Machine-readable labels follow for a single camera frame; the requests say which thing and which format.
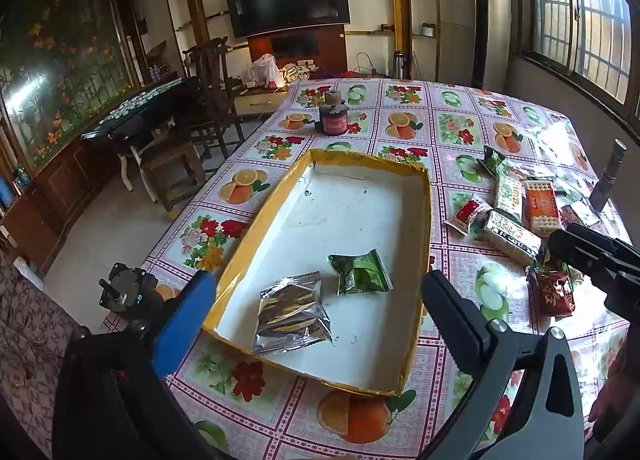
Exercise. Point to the flower wall painting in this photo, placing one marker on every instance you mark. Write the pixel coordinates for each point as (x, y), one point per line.
(60, 74)

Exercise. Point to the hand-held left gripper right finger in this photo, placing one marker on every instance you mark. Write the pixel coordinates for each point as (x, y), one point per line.
(452, 325)

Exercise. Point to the green snack packet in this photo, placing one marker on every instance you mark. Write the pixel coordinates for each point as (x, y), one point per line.
(491, 160)
(361, 272)

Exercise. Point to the black motor device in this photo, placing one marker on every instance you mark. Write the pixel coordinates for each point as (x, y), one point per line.
(127, 290)

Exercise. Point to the yellow cardboard box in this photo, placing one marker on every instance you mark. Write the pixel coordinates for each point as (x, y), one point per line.
(350, 210)

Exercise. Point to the person's right hand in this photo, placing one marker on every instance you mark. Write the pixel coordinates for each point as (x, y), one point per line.
(622, 395)

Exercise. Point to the white plastic bag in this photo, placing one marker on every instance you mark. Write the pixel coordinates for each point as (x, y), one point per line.
(261, 70)

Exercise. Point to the tower air conditioner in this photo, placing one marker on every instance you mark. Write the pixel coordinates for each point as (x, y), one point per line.
(490, 19)

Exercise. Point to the silver foil snack packet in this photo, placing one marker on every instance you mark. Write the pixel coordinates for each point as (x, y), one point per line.
(580, 214)
(292, 312)

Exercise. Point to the red white snack packet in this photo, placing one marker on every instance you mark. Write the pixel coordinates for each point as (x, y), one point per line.
(467, 216)

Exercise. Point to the row of mahjong tiles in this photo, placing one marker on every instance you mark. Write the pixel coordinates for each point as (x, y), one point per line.
(145, 98)

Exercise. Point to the metal thermos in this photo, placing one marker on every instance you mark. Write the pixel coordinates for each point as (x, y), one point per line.
(398, 63)

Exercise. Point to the metal flashlight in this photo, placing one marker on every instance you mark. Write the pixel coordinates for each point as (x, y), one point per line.
(607, 174)

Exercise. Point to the pile of small boxes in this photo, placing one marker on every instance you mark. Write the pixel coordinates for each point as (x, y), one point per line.
(300, 70)

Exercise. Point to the low wooden cabinet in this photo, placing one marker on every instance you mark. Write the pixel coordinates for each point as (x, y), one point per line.
(260, 100)

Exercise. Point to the dark red jar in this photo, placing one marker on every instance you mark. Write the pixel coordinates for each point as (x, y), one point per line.
(334, 120)

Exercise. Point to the dark red snack packet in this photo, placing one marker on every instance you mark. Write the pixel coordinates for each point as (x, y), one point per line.
(551, 292)

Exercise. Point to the orange cracker pack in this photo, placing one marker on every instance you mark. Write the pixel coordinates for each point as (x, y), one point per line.
(541, 210)

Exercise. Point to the green white cracker pack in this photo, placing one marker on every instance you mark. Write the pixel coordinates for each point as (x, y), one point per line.
(507, 195)

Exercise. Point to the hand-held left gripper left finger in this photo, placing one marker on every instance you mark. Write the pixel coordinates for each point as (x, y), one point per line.
(184, 320)

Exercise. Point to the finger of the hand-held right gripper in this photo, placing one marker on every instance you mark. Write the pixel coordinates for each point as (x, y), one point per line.
(597, 240)
(575, 255)

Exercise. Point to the patterned sofa cloth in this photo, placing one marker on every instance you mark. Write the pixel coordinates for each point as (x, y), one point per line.
(30, 355)

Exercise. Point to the barred window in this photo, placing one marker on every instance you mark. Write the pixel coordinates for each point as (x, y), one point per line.
(585, 9)

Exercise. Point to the metal pot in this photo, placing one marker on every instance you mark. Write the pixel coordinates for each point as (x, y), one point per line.
(429, 30)

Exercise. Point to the long green label cracker pack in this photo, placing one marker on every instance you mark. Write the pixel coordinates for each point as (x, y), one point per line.
(511, 236)

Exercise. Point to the small object on jar lid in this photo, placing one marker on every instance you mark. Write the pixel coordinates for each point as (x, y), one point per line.
(333, 97)

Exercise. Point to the wooden stool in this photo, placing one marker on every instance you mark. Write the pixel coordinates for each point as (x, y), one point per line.
(172, 169)

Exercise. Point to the dark wooden chair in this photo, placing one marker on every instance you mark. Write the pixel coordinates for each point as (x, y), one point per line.
(212, 89)

